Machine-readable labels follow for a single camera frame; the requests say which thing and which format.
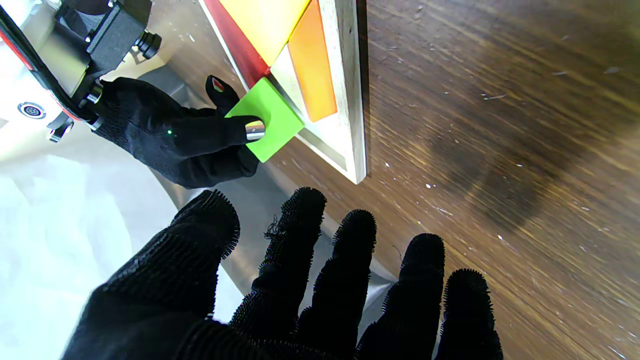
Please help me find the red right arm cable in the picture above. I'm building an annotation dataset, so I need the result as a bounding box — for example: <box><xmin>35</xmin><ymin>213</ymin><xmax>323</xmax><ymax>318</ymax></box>
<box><xmin>0</xmin><ymin>7</ymin><xmax>83</xmax><ymax>123</ymax></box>

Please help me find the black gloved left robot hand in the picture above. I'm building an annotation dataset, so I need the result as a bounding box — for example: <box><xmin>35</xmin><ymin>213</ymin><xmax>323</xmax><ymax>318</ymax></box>
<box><xmin>62</xmin><ymin>186</ymin><xmax>503</xmax><ymax>360</ymax></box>

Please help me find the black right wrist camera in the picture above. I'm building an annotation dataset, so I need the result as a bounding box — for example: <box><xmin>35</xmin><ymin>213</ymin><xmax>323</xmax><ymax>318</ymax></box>
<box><xmin>55</xmin><ymin>0</ymin><xmax>163</xmax><ymax>76</ymax></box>

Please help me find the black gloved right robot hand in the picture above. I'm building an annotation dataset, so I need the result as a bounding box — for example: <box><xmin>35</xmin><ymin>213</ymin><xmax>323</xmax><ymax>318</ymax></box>
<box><xmin>90</xmin><ymin>75</ymin><xmax>266</xmax><ymax>190</ymax></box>

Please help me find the orange tangram parallelogram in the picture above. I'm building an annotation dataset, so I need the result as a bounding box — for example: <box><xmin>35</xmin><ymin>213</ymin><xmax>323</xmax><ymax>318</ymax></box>
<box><xmin>287</xmin><ymin>0</ymin><xmax>339</xmax><ymax>123</ymax></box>

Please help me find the green tangram square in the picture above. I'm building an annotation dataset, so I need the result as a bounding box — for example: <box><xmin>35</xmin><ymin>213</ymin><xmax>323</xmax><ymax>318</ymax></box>
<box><xmin>225</xmin><ymin>76</ymin><xmax>305</xmax><ymax>164</ymax></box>

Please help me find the square wooden tangram tray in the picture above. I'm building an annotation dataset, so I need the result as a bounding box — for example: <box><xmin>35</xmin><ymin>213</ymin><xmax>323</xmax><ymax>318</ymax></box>
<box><xmin>198</xmin><ymin>0</ymin><xmax>368</xmax><ymax>185</ymax></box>

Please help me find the large red tangram triangle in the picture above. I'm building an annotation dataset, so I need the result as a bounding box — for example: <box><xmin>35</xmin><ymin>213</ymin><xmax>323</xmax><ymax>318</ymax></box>
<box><xmin>202</xmin><ymin>0</ymin><xmax>271</xmax><ymax>91</ymax></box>

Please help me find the large yellow tangram triangle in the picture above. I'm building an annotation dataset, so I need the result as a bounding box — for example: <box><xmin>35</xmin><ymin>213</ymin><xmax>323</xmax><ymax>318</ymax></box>
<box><xmin>219</xmin><ymin>0</ymin><xmax>312</xmax><ymax>67</ymax></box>

